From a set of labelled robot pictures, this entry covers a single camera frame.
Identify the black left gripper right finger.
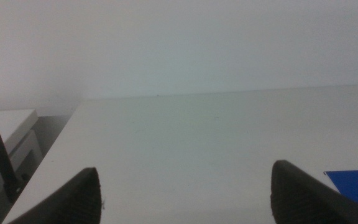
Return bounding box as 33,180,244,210
270,159,358,224

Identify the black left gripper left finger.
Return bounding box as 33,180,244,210
7,167,102,224

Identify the white side cabinet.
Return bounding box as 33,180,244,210
0,108,44,218

